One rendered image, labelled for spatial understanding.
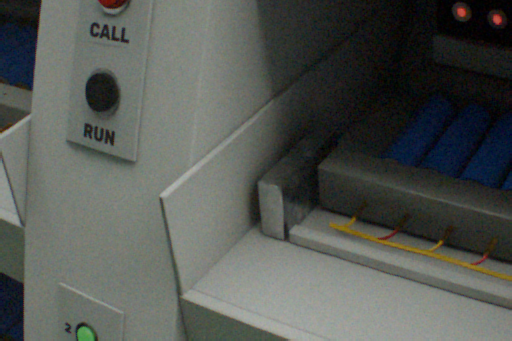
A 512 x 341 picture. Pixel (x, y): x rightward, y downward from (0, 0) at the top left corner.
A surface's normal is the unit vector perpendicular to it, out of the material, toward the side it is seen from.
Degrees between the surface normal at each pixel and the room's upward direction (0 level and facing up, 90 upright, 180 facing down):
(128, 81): 90
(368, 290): 23
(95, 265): 90
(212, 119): 90
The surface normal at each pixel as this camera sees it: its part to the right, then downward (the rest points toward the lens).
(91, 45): -0.54, 0.12
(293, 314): -0.09, -0.84
